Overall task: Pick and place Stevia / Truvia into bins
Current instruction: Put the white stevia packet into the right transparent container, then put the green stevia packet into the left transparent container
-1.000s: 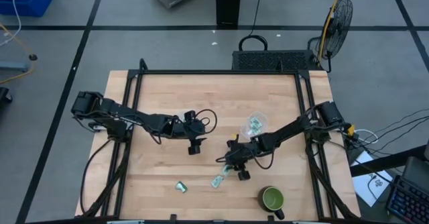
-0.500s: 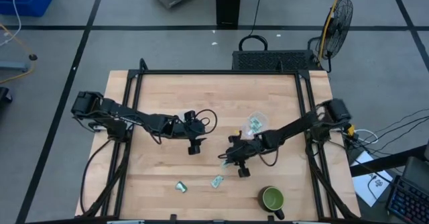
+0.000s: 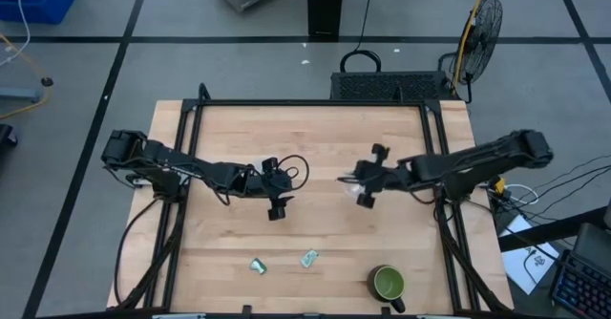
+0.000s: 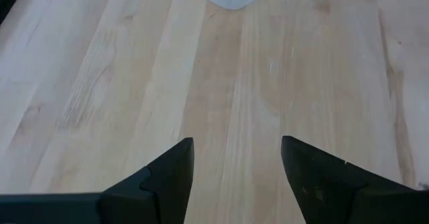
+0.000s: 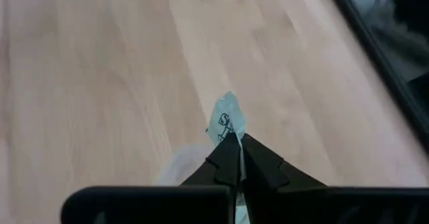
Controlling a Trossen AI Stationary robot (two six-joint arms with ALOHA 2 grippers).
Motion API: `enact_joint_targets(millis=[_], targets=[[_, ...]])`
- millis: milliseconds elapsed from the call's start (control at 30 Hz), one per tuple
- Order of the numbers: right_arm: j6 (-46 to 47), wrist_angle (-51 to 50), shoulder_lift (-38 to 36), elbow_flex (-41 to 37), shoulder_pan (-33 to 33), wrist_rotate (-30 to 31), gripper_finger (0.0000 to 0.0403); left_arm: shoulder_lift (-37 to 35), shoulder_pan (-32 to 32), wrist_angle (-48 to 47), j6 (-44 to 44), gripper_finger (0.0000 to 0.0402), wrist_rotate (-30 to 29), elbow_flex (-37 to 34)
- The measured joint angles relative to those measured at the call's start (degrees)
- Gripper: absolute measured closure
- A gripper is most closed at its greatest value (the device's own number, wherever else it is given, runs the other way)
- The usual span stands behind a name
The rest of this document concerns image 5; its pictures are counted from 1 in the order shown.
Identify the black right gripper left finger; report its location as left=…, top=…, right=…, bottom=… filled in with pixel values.
left=62, top=131, right=242, bottom=224

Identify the white green sweetener packet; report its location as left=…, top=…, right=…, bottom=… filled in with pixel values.
left=204, top=91, right=251, bottom=224

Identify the black aluminium table frame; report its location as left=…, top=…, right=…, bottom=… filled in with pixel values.
left=323, top=0, right=429, bottom=146

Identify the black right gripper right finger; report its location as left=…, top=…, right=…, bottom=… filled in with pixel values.
left=241, top=133, right=429, bottom=224

